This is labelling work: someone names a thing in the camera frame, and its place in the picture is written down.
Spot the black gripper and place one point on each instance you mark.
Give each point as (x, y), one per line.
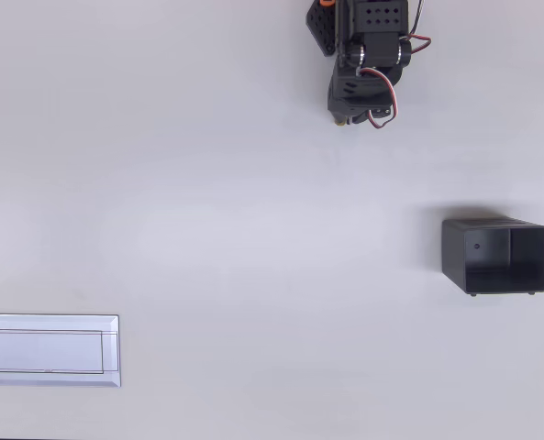
(345, 111)

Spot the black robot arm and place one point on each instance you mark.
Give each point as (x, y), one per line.
(381, 18)

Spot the black open box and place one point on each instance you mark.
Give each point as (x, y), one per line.
(487, 256)

